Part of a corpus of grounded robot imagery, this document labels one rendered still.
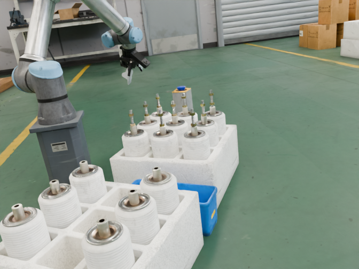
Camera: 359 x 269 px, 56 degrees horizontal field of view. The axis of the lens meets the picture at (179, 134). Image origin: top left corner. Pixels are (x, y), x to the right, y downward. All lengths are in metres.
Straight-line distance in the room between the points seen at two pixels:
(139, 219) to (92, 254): 0.13
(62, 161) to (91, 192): 0.46
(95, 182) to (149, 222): 0.26
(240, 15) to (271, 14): 0.57
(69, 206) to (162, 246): 0.27
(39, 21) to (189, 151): 0.83
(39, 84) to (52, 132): 0.19
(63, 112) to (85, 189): 0.49
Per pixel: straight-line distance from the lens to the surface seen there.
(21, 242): 0.85
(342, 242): 1.08
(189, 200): 0.91
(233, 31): 6.43
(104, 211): 0.94
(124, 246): 0.70
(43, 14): 1.56
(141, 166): 1.20
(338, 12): 4.92
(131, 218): 0.76
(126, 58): 1.91
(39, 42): 1.53
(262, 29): 6.62
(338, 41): 5.07
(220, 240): 1.06
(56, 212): 0.91
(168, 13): 6.25
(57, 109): 1.39
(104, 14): 1.58
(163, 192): 0.85
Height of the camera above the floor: 0.65
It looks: 20 degrees down
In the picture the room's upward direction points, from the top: 7 degrees counter-clockwise
